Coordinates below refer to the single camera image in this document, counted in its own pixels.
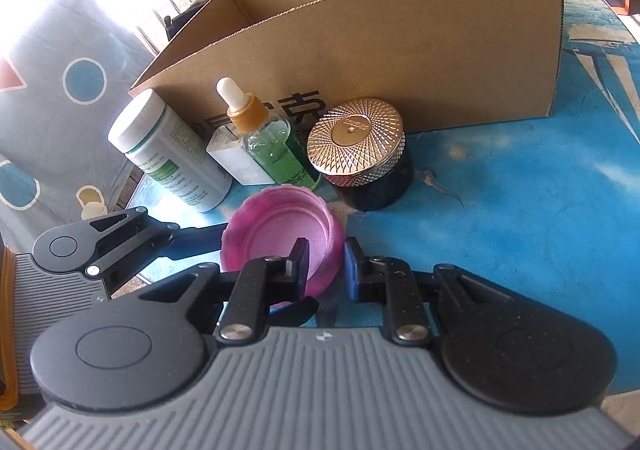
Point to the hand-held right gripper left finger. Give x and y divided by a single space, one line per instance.
301 275

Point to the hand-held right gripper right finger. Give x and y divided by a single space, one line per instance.
352 275

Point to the grey circle print blanket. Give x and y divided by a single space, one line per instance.
50 130

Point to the pink plastic lid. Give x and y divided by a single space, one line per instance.
280 225

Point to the green dropper bottle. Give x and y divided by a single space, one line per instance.
277 150

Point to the brown cardboard box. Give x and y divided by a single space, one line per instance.
400 55

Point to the black jar gold lid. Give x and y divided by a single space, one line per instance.
355 130

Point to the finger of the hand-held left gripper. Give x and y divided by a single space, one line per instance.
299 312
150 240

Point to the white charger plug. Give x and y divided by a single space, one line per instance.
235 163

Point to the white bottle green label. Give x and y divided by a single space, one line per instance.
165 155

